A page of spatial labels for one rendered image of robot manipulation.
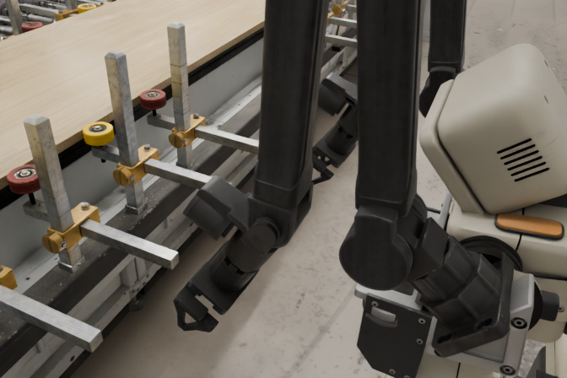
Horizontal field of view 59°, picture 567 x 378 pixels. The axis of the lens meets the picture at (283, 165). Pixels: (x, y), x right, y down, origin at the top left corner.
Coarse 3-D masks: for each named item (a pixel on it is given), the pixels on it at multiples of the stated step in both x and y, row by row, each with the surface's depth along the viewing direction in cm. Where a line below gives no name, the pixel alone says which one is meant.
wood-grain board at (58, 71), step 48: (144, 0) 246; (192, 0) 250; (240, 0) 255; (0, 48) 186; (48, 48) 188; (96, 48) 190; (144, 48) 193; (192, 48) 195; (0, 96) 153; (48, 96) 155; (96, 96) 156; (0, 144) 131
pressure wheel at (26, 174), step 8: (16, 168) 121; (24, 168) 121; (32, 168) 122; (8, 176) 118; (16, 176) 119; (24, 176) 119; (32, 176) 118; (8, 184) 118; (16, 184) 116; (24, 184) 117; (32, 184) 118; (16, 192) 118; (24, 192) 118; (32, 192) 123; (32, 200) 123
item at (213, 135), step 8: (152, 112) 164; (152, 120) 162; (160, 120) 160; (168, 120) 160; (168, 128) 161; (200, 128) 156; (208, 128) 157; (200, 136) 157; (208, 136) 155; (216, 136) 154; (224, 136) 153; (232, 136) 154; (240, 136) 154; (224, 144) 154; (232, 144) 153; (240, 144) 152; (248, 144) 150; (256, 144) 150; (256, 152) 150
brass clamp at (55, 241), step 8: (80, 208) 122; (96, 208) 123; (80, 216) 120; (88, 216) 120; (96, 216) 123; (80, 224) 118; (48, 232) 116; (56, 232) 115; (64, 232) 115; (72, 232) 116; (80, 232) 119; (48, 240) 114; (56, 240) 113; (64, 240) 115; (72, 240) 117; (48, 248) 115; (56, 248) 114; (64, 248) 115
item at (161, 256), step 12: (24, 204) 124; (36, 204) 124; (36, 216) 124; (84, 228) 118; (96, 228) 118; (108, 228) 118; (96, 240) 118; (108, 240) 116; (120, 240) 115; (132, 240) 115; (144, 240) 115; (132, 252) 115; (144, 252) 113; (156, 252) 112; (168, 252) 112; (168, 264) 111
